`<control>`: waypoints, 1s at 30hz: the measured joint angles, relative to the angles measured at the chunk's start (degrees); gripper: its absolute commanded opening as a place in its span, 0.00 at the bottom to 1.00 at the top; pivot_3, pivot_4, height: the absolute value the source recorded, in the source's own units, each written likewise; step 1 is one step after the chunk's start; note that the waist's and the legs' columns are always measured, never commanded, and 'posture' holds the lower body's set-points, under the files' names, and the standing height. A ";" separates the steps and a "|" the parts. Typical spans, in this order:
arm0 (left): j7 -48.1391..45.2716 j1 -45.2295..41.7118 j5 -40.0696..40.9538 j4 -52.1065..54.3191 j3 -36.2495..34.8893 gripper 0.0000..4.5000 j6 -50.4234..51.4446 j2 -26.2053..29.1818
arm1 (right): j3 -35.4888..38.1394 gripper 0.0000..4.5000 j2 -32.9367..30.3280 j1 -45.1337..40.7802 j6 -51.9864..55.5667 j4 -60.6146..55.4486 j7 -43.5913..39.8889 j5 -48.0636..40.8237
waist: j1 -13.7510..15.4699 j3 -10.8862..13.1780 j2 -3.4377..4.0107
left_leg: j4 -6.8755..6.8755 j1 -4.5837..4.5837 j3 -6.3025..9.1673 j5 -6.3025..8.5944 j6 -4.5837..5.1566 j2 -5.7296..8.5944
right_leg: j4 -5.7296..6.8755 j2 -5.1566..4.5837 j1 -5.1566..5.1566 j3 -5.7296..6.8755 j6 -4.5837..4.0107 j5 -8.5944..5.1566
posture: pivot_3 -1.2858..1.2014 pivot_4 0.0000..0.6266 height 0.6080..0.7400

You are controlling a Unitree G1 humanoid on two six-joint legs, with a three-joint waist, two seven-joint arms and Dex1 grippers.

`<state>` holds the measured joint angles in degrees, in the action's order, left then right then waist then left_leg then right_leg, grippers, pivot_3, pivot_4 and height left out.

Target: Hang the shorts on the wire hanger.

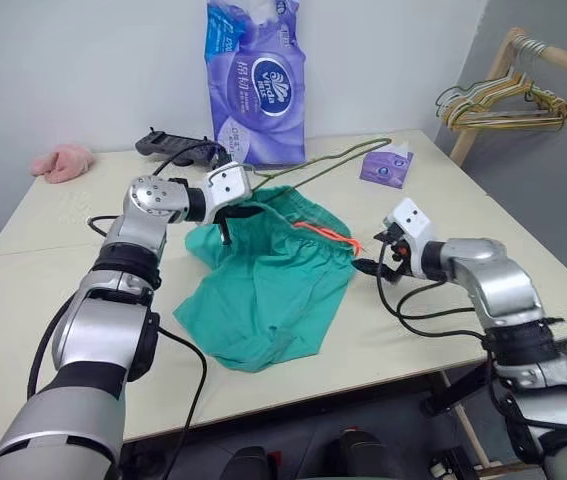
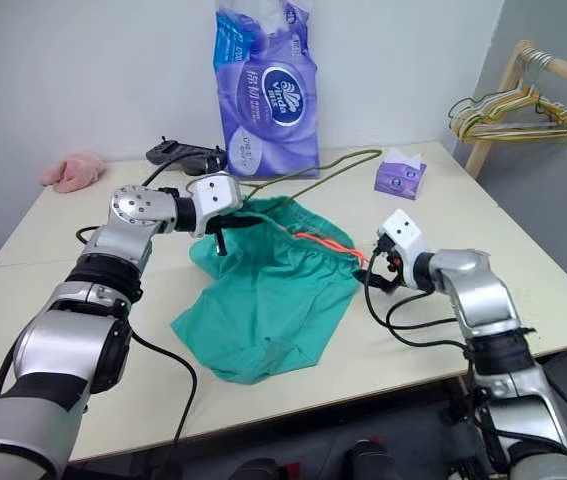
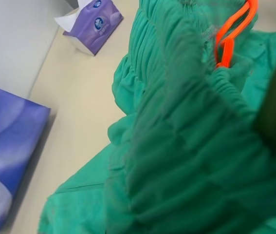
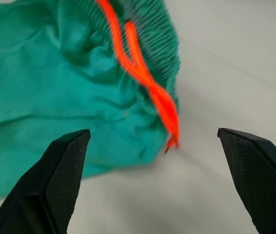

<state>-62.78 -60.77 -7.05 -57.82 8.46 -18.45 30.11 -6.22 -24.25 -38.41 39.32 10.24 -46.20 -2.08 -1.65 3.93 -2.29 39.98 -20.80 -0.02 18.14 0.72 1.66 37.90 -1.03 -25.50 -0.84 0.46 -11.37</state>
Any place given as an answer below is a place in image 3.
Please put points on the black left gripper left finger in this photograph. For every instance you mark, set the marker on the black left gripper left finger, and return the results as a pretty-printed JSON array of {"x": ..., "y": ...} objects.
[{"x": 176, "y": 158}]

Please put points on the green shorts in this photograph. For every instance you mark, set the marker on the green shorts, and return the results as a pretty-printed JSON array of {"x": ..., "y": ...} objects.
[{"x": 167, "y": 73}]

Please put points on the small purple tissue box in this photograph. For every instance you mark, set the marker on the small purple tissue box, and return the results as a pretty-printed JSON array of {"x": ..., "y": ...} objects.
[{"x": 98, "y": 29}]

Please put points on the large purple tissue pack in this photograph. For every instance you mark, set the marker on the large purple tissue pack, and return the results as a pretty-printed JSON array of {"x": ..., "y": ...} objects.
[{"x": 11, "y": 136}]

